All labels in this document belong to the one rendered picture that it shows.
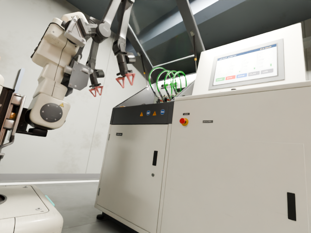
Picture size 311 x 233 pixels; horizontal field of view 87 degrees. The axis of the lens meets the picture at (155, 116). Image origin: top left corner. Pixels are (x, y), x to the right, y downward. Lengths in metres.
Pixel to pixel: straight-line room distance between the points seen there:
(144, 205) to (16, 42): 2.74
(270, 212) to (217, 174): 0.25
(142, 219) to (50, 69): 1.07
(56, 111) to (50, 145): 1.99
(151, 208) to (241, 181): 0.59
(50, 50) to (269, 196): 1.29
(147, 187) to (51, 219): 0.57
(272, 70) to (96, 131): 2.75
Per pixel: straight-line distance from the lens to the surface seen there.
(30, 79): 3.02
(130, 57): 1.17
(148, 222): 1.24
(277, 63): 1.35
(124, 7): 1.33
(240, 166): 0.93
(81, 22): 1.04
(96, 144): 3.23
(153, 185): 1.18
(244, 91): 1.00
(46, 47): 1.14
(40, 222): 0.90
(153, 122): 1.22
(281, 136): 0.92
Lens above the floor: 0.59
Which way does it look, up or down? 12 degrees up
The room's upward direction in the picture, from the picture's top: 7 degrees clockwise
